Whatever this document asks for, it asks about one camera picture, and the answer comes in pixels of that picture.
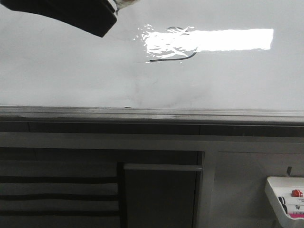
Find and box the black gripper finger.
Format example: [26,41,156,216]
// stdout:
[0,0,117,38]

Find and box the white whiteboard marker pen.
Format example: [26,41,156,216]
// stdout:
[112,0,139,15]

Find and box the grey slatted shelf unit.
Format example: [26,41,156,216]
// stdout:
[0,161,128,228]

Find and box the dark grey cabinet panel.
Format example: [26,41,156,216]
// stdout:
[125,170,200,228]

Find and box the white plastic storage tray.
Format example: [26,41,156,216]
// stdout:
[265,177,304,228]

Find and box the black capped marker in tray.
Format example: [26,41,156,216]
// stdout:
[278,197,288,214]

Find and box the pink eraser in tray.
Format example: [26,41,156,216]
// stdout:
[288,213,304,219]

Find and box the white whiteboard with grey frame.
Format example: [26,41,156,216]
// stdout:
[0,0,304,125]

